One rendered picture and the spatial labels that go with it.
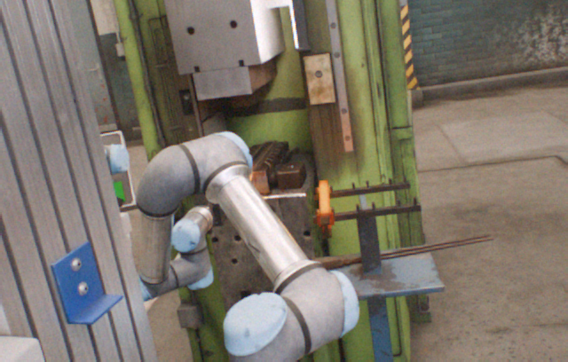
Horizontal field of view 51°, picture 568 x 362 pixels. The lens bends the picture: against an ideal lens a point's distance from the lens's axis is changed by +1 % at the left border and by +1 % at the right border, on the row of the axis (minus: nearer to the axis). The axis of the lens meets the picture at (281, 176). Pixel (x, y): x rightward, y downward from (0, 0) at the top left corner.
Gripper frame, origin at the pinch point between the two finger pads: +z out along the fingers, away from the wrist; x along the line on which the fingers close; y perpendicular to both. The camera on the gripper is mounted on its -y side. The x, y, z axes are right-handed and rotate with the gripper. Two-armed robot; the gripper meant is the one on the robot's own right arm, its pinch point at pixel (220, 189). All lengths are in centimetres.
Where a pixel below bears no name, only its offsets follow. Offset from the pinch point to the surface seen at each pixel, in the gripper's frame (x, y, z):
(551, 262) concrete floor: 120, 102, 146
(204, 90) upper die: -8.4, -28.7, 26.8
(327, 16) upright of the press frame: 36, -46, 40
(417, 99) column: 57, 81, 593
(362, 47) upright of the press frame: 46, -33, 41
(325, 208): 32.7, 8.0, -5.1
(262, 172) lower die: 6.2, 3.2, 27.5
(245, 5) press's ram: 12, -54, 26
